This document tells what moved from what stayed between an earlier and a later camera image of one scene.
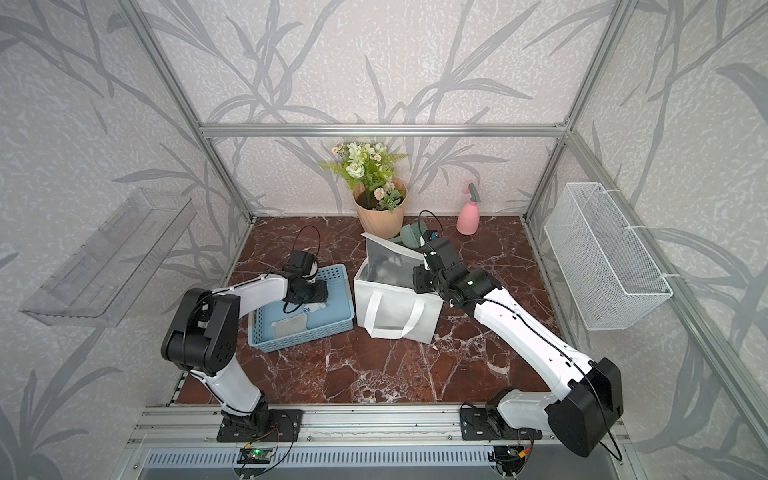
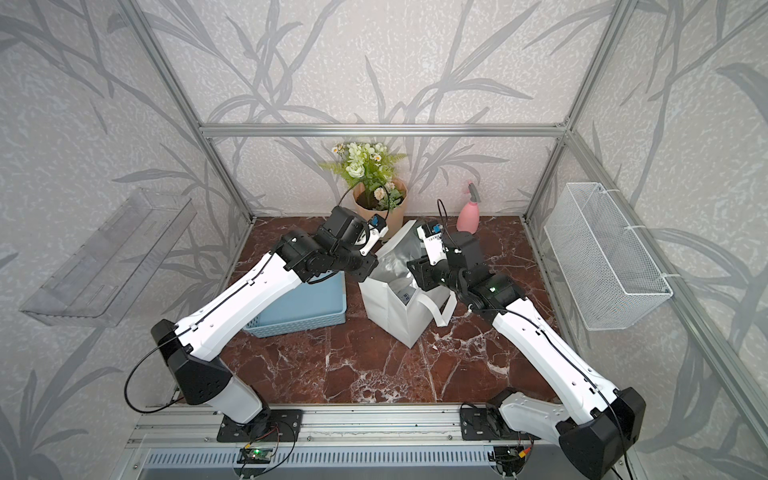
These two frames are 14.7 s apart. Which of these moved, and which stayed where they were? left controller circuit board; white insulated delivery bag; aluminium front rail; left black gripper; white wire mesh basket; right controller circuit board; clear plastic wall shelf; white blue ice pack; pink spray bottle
Moved: left black gripper; white insulated delivery bag; white blue ice pack
Stayed: pink spray bottle; aluminium front rail; right controller circuit board; clear plastic wall shelf; white wire mesh basket; left controller circuit board
